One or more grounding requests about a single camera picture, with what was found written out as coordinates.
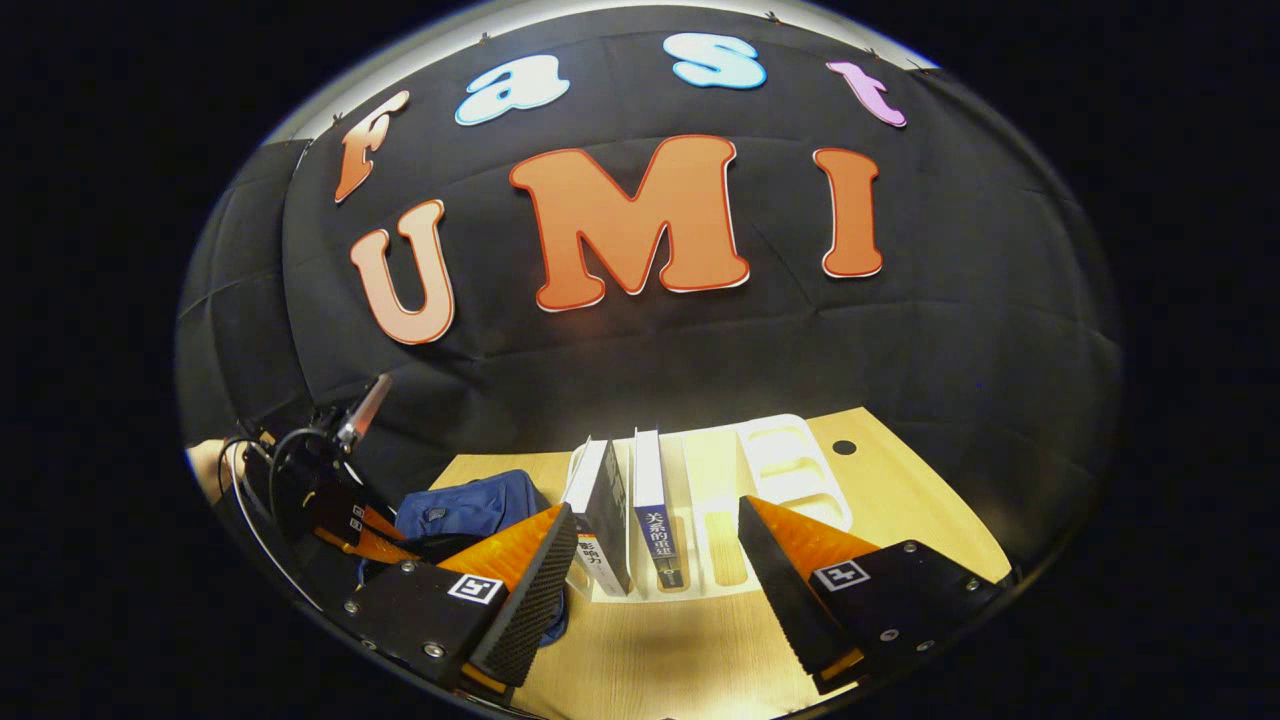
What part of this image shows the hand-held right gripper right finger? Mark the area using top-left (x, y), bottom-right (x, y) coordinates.
top-left (738, 495), bottom-right (1006, 696)

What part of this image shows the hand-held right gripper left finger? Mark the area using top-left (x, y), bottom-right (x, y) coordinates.
top-left (340, 503), bottom-right (581, 709)

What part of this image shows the blue schoolbag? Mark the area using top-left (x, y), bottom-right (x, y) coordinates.
top-left (358, 470), bottom-right (573, 647)

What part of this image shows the white bookshelf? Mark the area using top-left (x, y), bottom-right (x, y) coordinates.
top-left (565, 413), bottom-right (855, 604)

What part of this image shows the blue spine book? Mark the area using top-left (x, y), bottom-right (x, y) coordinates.
top-left (632, 429), bottom-right (687, 590)

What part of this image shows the black backdrop cloth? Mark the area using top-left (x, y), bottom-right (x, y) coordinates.
top-left (175, 5), bottom-right (1123, 601)

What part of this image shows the black cable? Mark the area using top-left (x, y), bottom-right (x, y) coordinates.
top-left (216, 428), bottom-right (336, 531)

